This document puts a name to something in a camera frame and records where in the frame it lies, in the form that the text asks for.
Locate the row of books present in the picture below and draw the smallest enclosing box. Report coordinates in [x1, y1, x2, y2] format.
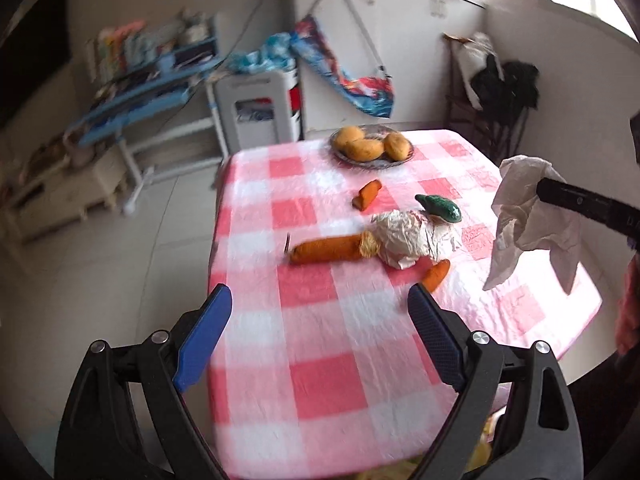
[87, 20, 151, 83]

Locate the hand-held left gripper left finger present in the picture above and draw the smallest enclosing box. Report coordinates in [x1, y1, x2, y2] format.
[54, 283, 233, 480]

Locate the white storage box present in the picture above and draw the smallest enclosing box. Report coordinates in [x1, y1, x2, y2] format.
[287, 67, 305, 141]

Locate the red white checkered tablecloth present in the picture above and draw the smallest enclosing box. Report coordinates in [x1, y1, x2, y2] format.
[207, 129, 603, 480]

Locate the blue white desk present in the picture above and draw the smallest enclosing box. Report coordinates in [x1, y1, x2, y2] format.
[70, 10, 228, 216]

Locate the blue plastic bag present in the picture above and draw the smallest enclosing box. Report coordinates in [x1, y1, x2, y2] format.
[227, 32, 298, 76]

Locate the grey plate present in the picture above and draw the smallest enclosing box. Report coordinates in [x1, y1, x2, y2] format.
[330, 125, 415, 166]

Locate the white printed paper wrapper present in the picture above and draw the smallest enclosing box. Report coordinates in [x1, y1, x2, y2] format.
[370, 210, 463, 270]

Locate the colourful printed kite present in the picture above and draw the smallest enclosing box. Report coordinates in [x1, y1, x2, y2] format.
[292, 15, 396, 120]

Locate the white television stand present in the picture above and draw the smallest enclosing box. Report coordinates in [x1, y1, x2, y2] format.
[0, 147, 128, 243]

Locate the person's right forearm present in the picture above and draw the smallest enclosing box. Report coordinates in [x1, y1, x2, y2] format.
[616, 255, 640, 356]

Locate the white plastic stool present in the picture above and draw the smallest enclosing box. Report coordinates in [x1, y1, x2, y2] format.
[216, 72, 301, 153]

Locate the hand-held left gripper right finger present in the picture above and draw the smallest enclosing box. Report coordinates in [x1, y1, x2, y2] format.
[407, 284, 585, 480]

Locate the black television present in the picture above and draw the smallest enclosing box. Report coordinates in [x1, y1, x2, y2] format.
[0, 0, 71, 128]

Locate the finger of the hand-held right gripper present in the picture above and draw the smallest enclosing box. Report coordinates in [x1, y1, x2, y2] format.
[536, 176, 640, 235]

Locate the white cabinet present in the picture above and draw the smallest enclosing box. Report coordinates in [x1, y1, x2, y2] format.
[287, 0, 488, 141]

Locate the rack with black clothes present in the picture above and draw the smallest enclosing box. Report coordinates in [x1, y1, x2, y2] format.
[470, 55, 541, 161]

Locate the white tissue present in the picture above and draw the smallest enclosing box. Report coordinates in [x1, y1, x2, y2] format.
[482, 155, 583, 295]

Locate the white stuffed bag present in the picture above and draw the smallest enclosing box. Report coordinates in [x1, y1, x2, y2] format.
[457, 31, 496, 108]

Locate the small orange carrot piece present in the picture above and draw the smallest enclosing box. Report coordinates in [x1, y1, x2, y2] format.
[422, 259, 451, 292]

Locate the green toy vegetable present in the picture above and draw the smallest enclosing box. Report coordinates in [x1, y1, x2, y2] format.
[415, 193, 463, 223]

